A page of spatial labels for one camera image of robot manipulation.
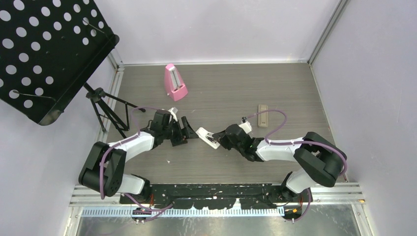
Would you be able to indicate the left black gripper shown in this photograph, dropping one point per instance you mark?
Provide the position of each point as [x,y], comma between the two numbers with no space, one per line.
[180,140]

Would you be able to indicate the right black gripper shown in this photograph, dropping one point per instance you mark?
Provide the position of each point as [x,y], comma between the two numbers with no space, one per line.
[222,137]

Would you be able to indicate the white remote control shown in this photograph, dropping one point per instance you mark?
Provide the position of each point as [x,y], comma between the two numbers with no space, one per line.
[207,137]

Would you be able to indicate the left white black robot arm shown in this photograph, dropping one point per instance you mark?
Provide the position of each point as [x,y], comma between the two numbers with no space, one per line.
[103,170]

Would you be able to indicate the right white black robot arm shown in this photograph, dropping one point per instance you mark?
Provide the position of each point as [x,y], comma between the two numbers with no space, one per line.
[320,161]

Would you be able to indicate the pink metronome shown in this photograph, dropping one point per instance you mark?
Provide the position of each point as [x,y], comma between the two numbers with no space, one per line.
[174,85]

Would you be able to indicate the black tripod stand legs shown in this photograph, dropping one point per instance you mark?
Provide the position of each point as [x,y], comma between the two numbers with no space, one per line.
[103,110]

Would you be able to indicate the black perforated music stand desk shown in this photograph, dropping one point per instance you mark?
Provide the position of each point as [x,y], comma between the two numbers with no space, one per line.
[48,51]

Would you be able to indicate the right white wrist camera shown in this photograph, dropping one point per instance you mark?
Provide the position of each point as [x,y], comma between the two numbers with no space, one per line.
[246,126]

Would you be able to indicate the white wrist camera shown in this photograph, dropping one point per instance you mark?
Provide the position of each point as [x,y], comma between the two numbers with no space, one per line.
[173,111]
[246,126]

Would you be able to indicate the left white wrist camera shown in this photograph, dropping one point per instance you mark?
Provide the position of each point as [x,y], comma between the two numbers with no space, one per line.
[173,111]

